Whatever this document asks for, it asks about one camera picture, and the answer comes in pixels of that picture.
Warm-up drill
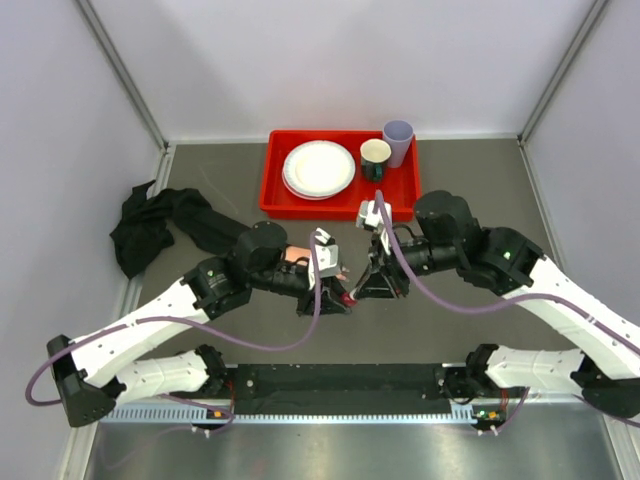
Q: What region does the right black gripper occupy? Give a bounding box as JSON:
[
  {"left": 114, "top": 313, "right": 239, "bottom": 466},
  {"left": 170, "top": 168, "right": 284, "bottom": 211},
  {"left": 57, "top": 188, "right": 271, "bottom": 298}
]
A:
[{"left": 354, "top": 227, "right": 460, "bottom": 298}]

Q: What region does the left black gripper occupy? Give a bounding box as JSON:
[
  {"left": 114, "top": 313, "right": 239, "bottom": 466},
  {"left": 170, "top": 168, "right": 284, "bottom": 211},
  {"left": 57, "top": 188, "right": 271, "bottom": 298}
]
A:
[{"left": 250, "top": 261, "right": 353, "bottom": 318}]

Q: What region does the red nail polish bottle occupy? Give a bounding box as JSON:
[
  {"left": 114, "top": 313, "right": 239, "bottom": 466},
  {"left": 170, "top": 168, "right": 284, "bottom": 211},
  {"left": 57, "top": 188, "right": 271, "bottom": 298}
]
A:
[{"left": 341, "top": 293, "right": 357, "bottom": 307}]

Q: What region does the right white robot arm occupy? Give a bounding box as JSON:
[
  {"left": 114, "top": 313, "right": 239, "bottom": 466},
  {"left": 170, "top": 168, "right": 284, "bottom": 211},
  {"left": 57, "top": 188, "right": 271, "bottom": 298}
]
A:
[{"left": 348, "top": 190, "right": 639, "bottom": 421}]

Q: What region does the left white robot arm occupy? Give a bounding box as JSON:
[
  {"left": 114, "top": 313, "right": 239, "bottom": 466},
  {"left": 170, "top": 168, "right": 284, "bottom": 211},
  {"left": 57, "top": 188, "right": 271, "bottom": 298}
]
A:
[{"left": 47, "top": 221, "right": 350, "bottom": 428}]

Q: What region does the mannequin hand with nails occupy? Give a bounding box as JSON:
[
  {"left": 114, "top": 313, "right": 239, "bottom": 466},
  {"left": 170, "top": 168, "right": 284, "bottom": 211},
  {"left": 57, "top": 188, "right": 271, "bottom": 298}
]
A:
[{"left": 284, "top": 245, "right": 349, "bottom": 281}]

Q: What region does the white paper plates stack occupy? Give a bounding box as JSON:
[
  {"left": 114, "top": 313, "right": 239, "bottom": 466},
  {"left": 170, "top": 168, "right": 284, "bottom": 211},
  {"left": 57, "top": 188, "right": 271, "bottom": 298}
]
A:
[{"left": 281, "top": 140, "right": 356, "bottom": 200}]

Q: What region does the dark green mug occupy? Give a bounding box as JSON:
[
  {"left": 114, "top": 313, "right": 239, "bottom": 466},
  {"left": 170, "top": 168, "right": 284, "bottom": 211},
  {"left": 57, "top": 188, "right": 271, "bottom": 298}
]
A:
[{"left": 360, "top": 139, "right": 391, "bottom": 183}]

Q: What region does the lavender plastic cup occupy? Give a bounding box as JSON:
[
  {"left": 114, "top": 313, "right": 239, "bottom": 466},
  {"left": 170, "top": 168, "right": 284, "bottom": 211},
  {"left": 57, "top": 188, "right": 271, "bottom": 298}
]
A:
[{"left": 382, "top": 120, "right": 414, "bottom": 168}]

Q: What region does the black sleeve cloth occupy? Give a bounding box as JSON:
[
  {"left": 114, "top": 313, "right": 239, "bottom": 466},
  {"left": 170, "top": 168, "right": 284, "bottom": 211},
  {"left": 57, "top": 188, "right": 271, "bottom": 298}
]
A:
[{"left": 110, "top": 181, "right": 249, "bottom": 279}]

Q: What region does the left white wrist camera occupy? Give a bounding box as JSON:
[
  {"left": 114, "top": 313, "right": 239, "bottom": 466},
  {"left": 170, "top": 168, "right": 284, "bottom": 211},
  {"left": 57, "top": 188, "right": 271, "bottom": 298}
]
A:
[{"left": 308, "top": 227, "right": 342, "bottom": 283}]

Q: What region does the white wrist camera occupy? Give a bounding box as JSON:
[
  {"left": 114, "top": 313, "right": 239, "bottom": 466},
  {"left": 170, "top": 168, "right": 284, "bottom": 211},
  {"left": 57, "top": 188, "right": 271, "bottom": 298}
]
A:
[
  {"left": 308, "top": 227, "right": 342, "bottom": 283},
  {"left": 355, "top": 200, "right": 385, "bottom": 233}
]

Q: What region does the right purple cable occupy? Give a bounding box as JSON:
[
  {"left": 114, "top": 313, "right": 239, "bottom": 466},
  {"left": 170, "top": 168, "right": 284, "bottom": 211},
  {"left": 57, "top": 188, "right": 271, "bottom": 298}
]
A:
[{"left": 374, "top": 189, "right": 640, "bottom": 435}]

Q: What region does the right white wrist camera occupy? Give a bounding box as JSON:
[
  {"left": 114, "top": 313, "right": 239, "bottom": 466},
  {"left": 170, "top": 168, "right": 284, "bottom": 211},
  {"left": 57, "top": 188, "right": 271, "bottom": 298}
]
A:
[{"left": 355, "top": 200, "right": 385, "bottom": 233}]

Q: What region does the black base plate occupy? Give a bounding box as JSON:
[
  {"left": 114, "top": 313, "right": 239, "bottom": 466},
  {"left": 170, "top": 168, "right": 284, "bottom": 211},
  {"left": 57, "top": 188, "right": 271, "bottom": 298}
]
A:
[{"left": 219, "top": 362, "right": 481, "bottom": 416}]

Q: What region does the grey slotted cable duct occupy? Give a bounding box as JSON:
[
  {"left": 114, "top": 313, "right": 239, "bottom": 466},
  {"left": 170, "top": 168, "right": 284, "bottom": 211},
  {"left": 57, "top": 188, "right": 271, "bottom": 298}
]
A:
[{"left": 100, "top": 402, "right": 504, "bottom": 425}]

